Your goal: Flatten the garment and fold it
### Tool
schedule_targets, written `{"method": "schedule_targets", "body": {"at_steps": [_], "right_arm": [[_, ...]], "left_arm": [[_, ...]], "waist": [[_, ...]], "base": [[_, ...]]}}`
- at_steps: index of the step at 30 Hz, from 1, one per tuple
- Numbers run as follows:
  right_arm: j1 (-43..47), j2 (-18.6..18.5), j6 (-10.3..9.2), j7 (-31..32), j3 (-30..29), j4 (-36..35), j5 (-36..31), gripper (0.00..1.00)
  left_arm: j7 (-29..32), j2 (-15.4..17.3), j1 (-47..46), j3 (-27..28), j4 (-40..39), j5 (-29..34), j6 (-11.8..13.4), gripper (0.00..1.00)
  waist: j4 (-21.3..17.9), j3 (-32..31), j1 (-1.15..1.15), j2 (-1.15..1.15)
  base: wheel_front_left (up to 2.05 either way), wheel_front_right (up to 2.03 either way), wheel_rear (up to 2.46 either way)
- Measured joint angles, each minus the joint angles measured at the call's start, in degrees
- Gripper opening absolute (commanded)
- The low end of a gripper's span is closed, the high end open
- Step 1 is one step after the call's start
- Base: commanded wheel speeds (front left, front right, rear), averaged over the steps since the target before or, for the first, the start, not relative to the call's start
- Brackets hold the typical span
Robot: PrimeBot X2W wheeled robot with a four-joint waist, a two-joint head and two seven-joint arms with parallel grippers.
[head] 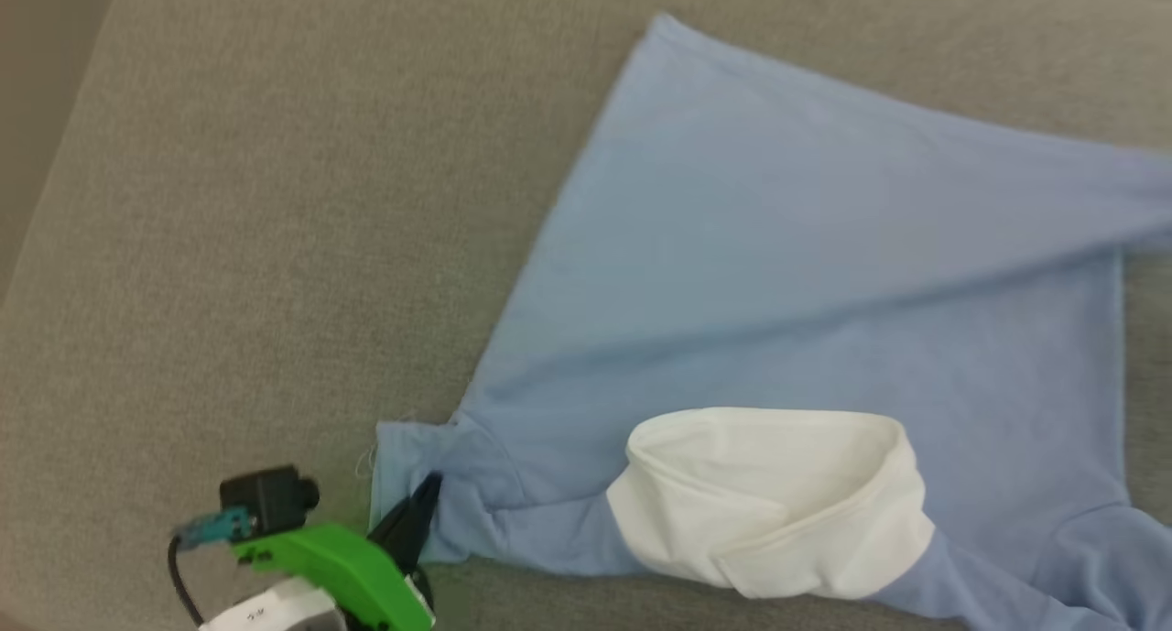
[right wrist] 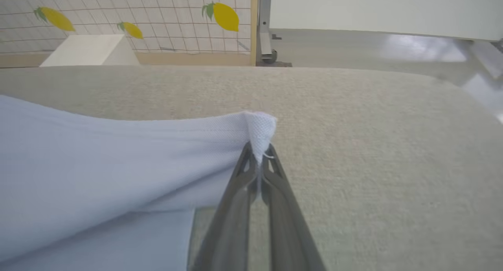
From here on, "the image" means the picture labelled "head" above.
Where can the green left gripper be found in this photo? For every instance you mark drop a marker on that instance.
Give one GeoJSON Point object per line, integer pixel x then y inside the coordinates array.
{"type": "Point", "coordinates": [339, 567]}

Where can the light blue hoodie white hood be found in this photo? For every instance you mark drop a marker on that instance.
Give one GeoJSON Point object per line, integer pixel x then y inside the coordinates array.
{"type": "Point", "coordinates": [778, 292]}

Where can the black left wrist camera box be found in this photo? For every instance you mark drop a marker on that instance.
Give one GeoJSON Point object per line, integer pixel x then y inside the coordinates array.
{"type": "Point", "coordinates": [270, 498]}

